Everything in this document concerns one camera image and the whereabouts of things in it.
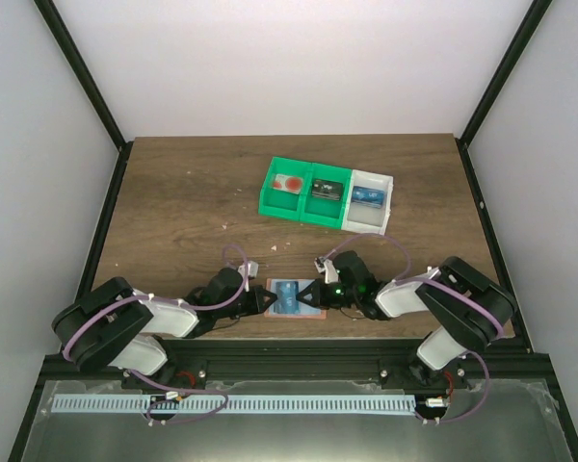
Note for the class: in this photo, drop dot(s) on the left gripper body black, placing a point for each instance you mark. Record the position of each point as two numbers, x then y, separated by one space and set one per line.
254 299

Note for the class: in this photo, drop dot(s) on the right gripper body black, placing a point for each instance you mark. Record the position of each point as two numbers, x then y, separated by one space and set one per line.
318 294

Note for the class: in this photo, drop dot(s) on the pink card holder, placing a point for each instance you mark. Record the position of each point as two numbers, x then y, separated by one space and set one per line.
311 312

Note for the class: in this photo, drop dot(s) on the blue credit card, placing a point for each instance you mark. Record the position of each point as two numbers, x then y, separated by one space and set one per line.
286 292

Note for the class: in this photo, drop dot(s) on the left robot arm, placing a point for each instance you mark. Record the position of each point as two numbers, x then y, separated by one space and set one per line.
118 326

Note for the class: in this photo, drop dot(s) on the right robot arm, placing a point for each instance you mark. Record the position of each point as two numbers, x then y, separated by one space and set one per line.
471 309

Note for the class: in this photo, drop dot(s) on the black card in bin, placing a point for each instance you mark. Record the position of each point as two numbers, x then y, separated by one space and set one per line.
327 189

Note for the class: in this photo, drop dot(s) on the blue card in bin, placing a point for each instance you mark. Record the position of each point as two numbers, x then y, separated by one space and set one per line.
368 197

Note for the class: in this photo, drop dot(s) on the red white card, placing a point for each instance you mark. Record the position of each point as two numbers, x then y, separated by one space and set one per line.
287 183

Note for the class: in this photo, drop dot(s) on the left green bin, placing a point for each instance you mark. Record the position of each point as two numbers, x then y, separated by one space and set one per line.
283 192

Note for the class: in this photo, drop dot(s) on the green bin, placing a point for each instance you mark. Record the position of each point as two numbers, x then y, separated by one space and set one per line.
283 192
320 211

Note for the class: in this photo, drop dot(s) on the white bin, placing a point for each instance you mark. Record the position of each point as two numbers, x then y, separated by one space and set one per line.
364 219

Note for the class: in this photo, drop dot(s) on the middle green bin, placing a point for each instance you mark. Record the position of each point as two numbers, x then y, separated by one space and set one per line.
320 211

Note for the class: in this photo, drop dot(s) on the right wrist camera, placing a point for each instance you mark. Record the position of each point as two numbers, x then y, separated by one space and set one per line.
326 268

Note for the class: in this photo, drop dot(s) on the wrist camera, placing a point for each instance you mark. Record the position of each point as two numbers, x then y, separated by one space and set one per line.
326 268
249 269

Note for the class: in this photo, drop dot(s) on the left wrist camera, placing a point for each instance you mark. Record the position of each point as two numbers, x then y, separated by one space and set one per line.
249 269

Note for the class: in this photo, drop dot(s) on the black aluminium frame rail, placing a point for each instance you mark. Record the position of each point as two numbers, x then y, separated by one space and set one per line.
389 363

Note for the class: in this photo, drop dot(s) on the light blue cable duct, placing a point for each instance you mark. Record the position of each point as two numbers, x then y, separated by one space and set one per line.
237 404

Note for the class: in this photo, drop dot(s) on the left black frame post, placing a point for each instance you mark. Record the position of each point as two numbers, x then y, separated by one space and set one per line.
58 29

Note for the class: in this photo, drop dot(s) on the black frame post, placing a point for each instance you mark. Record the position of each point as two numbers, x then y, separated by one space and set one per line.
58 29
520 40

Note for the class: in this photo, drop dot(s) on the right black frame post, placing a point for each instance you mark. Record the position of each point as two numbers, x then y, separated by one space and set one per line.
520 40

